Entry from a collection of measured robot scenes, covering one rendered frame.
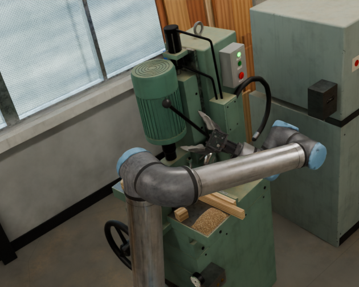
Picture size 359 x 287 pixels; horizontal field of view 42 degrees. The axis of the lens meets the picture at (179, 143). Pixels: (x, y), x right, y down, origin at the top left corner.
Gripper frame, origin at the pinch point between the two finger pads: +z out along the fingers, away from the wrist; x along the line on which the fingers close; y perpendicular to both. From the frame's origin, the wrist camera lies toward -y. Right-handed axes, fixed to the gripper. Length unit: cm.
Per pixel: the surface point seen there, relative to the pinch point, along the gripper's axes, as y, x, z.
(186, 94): -14.5, -14.4, 6.5
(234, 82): -17.4, -28.6, -9.0
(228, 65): -13.3, -32.9, -3.3
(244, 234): -57, 26, -48
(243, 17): -181, -126, -3
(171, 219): -28.2, 33.6, -11.2
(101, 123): -166, 0, 55
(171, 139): -16.5, 4.6, 4.0
